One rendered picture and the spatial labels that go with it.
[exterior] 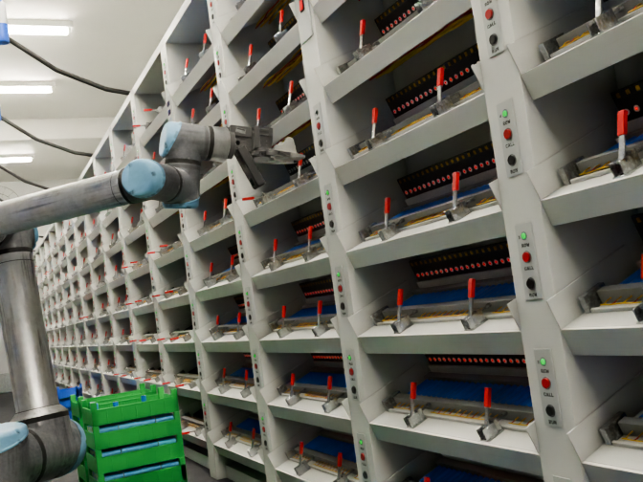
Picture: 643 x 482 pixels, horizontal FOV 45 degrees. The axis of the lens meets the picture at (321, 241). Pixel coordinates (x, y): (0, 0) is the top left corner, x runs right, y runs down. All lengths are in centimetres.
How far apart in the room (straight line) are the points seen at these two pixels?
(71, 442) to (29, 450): 15
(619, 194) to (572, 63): 21
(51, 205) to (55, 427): 59
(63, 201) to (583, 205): 125
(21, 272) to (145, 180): 57
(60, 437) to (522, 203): 140
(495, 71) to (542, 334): 43
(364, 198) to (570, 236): 72
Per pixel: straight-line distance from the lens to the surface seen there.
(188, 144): 197
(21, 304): 224
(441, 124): 147
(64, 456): 221
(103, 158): 534
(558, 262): 126
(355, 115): 192
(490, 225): 137
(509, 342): 136
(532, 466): 139
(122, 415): 281
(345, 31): 199
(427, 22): 153
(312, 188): 200
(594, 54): 118
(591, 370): 129
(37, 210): 203
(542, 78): 126
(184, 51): 336
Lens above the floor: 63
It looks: 5 degrees up
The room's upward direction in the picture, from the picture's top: 8 degrees counter-clockwise
